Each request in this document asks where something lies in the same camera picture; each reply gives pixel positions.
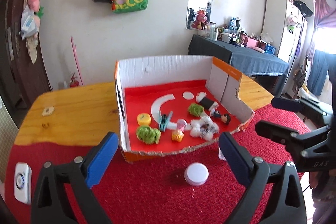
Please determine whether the side table blue cloth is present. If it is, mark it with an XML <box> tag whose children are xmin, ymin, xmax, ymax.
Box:
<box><xmin>188</xmin><ymin>35</ymin><xmax>289</xmax><ymax>97</ymax></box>

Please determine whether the white round container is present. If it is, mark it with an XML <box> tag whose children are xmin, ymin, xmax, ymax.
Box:
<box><xmin>184</xmin><ymin>162</ymin><xmax>209</xmax><ymax>186</ymax></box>

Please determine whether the black white cloth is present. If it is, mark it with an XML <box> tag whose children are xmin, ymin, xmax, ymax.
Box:
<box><xmin>196</xmin><ymin>92</ymin><xmax>219</xmax><ymax>111</ymax></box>

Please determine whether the white fluffy star plush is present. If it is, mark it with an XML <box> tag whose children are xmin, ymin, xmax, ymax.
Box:
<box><xmin>190</xmin><ymin>116</ymin><xmax>219</xmax><ymax>141</ymax></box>

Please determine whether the dark wooden door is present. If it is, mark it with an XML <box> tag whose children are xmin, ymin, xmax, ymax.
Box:
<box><xmin>1</xmin><ymin>0</ymin><xmax>51</xmax><ymax>107</ymax></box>

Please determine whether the teal plastic clip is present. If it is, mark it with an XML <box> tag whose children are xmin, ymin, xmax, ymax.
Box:
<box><xmin>158</xmin><ymin>111</ymin><xmax>173</xmax><ymax>132</ymax></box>

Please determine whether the orange cardboard box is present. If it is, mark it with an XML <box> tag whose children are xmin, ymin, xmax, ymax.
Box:
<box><xmin>114</xmin><ymin>55</ymin><xmax>255</xmax><ymax>162</ymax></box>

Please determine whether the pink plush toy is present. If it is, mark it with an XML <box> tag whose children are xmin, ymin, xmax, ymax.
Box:
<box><xmin>191</xmin><ymin>10</ymin><xmax>207</xmax><ymax>30</ymax></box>

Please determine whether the pink plush on door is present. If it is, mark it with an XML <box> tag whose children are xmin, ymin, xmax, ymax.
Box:
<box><xmin>27</xmin><ymin>0</ymin><xmax>41</xmax><ymax>38</ymax></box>

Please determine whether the blue black figurine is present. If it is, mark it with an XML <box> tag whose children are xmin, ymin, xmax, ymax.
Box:
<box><xmin>210</xmin><ymin>109</ymin><xmax>231</xmax><ymax>124</ymax></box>

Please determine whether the pink yellow doll figure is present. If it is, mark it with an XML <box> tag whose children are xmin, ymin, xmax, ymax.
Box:
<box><xmin>171</xmin><ymin>119</ymin><xmax>187</xmax><ymax>142</ymax></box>

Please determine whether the white wardrobe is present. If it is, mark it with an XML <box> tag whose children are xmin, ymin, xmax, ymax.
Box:
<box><xmin>261</xmin><ymin>0</ymin><xmax>308</xmax><ymax>64</ymax></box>

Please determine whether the red knitted table mat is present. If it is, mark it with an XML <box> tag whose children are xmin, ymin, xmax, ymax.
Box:
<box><xmin>5</xmin><ymin>105</ymin><xmax>310</xmax><ymax>223</ymax></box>

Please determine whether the yellow round cap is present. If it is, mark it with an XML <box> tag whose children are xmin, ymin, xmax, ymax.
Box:
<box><xmin>137</xmin><ymin>113</ymin><xmax>151</xmax><ymax>126</ymax></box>

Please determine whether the white phone device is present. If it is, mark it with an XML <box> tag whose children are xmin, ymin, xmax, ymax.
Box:
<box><xmin>14</xmin><ymin>162</ymin><xmax>32</xmax><ymax>205</ymax></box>

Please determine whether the green scrunchie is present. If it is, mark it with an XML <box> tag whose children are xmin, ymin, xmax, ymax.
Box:
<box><xmin>135</xmin><ymin>125</ymin><xmax>161</xmax><ymax>144</ymax></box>
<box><xmin>187</xmin><ymin>103</ymin><xmax>204</xmax><ymax>117</ymax></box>

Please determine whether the small cream tag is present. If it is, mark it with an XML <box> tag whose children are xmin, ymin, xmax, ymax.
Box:
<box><xmin>42</xmin><ymin>106</ymin><xmax>55</xmax><ymax>117</ymax></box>

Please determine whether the pink stick by wall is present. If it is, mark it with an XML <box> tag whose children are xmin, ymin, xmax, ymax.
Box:
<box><xmin>71</xmin><ymin>36</ymin><xmax>84</xmax><ymax>86</ymax></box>

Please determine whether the clear small plastic box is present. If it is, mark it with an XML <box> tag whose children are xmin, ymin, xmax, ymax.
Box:
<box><xmin>218</xmin><ymin>148</ymin><xmax>226</xmax><ymax>161</ymax></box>

